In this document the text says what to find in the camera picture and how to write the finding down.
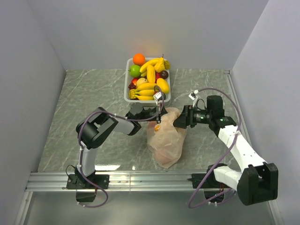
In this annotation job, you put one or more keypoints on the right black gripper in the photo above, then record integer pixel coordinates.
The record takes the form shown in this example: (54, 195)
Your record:
(186, 118)

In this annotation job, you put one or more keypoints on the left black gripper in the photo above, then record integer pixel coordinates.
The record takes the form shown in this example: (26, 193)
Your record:
(160, 110)

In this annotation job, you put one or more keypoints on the translucent orange plastic bag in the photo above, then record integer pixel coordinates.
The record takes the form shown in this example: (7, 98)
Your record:
(164, 140)

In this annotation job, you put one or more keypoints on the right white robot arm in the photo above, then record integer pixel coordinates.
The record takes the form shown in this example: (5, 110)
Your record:
(257, 180)

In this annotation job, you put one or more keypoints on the fake dark green avocado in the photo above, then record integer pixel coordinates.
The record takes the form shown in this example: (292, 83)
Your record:
(163, 96)

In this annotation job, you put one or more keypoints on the fake small banana bunch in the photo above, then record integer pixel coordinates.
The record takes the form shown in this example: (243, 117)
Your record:
(144, 92)

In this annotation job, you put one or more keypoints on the fake yellow mango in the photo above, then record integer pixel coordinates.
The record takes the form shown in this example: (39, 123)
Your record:
(163, 85)

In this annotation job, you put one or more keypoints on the fake dark cherries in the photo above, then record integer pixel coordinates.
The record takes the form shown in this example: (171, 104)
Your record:
(132, 84)

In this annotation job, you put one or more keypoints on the fake dark plum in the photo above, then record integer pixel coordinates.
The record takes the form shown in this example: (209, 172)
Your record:
(164, 74)

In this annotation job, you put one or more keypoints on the fake yellow corn cob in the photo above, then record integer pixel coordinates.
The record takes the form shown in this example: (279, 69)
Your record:
(151, 74)

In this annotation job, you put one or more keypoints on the fake yellow pear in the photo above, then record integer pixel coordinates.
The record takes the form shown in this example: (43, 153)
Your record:
(162, 64)

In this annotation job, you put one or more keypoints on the fake green apple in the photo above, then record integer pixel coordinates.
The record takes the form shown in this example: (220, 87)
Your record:
(134, 71)

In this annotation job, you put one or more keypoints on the fake orange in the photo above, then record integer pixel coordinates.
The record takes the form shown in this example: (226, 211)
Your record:
(139, 59)

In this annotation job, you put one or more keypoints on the white plastic fruit tray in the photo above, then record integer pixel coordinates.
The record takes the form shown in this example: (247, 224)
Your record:
(128, 79)

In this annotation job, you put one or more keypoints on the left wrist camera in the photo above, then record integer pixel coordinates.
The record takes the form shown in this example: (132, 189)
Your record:
(158, 97)

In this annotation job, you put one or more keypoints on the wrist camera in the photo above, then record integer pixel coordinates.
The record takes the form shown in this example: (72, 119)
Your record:
(193, 96)
(158, 97)

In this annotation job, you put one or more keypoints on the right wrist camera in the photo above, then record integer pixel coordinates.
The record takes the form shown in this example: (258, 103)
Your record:
(193, 96)

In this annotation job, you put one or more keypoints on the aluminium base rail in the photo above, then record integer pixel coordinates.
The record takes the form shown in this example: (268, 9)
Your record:
(144, 181)

